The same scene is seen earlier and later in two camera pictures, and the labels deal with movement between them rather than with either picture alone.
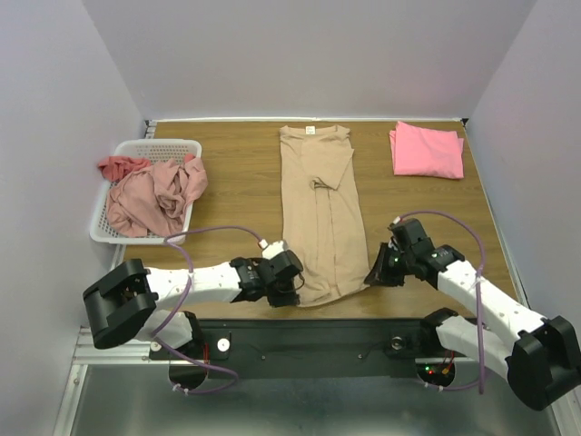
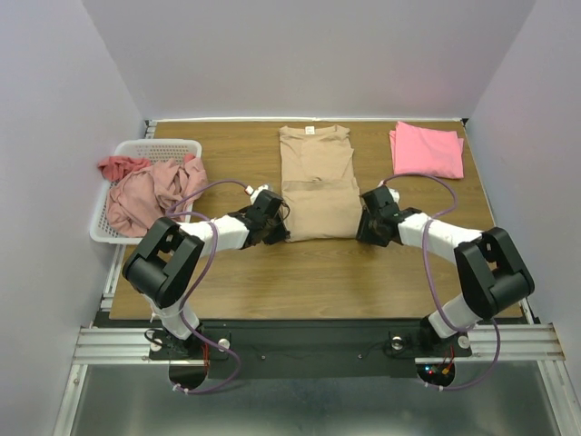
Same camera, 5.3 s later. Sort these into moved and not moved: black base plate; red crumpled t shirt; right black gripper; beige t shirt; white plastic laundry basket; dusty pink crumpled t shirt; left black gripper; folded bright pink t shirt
Moved: beige t shirt; right black gripper; left black gripper
Not moved: dusty pink crumpled t shirt; red crumpled t shirt; white plastic laundry basket; black base plate; folded bright pink t shirt
